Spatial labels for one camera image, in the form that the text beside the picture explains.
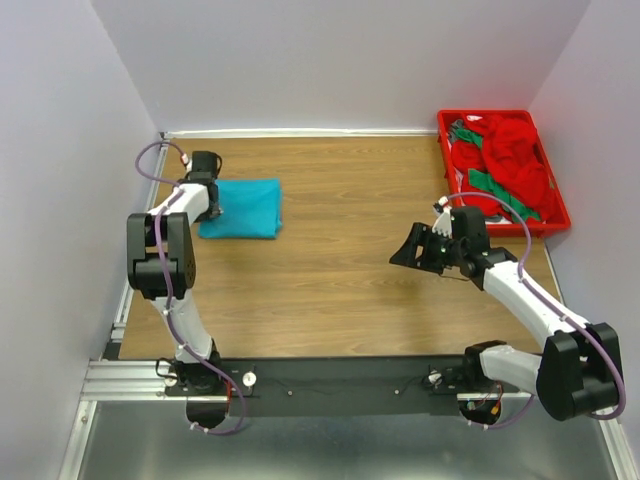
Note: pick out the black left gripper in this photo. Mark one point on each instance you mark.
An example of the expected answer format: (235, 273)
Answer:
(215, 211)

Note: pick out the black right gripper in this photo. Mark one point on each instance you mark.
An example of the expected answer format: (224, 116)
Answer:
(421, 234)

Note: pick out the teal t-shirt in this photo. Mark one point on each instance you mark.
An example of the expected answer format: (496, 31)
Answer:
(251, 209)

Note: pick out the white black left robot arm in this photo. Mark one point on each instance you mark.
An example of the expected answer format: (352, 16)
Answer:
(161, 265)

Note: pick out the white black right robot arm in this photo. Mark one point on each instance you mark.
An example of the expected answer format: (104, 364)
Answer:
(579, 371)

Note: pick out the green t-shirt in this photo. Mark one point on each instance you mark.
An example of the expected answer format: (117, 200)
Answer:
(467, 159)

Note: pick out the red plastic bin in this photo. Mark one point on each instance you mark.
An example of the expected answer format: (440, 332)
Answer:
(558, 223)

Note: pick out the red t-shirt pile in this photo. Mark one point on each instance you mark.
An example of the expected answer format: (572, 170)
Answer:
(508, 149)

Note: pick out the grey garment in bin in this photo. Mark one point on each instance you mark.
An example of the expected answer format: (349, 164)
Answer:
(456, 127)

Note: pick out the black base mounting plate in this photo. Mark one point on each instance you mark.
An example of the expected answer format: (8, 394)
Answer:
(339, 386)

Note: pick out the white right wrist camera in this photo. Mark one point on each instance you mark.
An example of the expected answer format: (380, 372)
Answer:
(443, 223)

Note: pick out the aluminium frame rail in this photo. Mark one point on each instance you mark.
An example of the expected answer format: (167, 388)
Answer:
(338, 343)

